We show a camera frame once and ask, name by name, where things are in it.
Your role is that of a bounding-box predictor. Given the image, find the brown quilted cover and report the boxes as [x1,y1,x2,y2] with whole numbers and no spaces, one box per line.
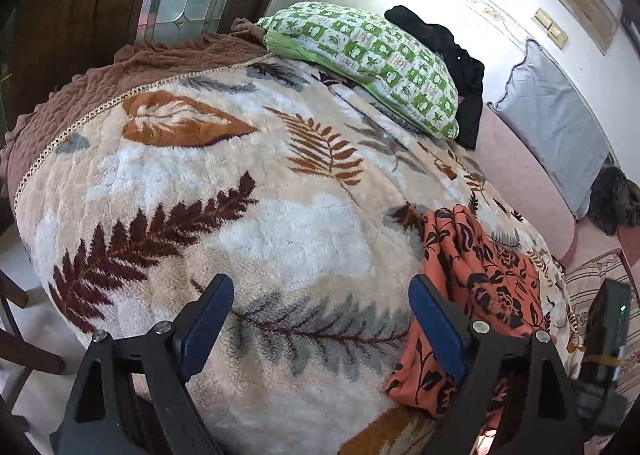
[0,18,273,201]

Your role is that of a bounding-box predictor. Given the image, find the striped brown sofa cover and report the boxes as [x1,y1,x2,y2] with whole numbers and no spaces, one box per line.
[562,250,640,386]

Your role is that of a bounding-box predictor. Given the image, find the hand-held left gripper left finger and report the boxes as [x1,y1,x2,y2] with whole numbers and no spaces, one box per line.
[49,273,235,455]

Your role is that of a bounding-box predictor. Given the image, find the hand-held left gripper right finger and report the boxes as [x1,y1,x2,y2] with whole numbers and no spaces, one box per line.
[408,274,586,455]

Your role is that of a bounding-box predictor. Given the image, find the grey pillow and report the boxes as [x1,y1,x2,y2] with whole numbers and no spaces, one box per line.
[487,39,618,221]

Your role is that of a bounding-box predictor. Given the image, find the orange floral shirt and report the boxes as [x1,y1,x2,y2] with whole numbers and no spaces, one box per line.
[385,204,557,436]

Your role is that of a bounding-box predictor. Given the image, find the green checkered pillow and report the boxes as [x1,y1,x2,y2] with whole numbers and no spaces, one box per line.
[255,2,460,140]

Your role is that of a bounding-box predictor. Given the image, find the black garment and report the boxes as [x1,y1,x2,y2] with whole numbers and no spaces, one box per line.
[384,5,486,151]

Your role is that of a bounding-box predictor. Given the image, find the wooden chair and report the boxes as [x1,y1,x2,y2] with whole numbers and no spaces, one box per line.
[0,220,68,446]

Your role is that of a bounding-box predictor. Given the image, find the framed wall panel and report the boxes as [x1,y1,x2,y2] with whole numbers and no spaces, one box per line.
[556,0,617,56]

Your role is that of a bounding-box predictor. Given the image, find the dark furry cushion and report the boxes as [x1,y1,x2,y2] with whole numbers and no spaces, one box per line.
[586,165,640,236]

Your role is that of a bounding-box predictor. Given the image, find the leaf print fleece blanket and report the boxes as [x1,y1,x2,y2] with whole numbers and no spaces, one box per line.
[15,58,586,455]

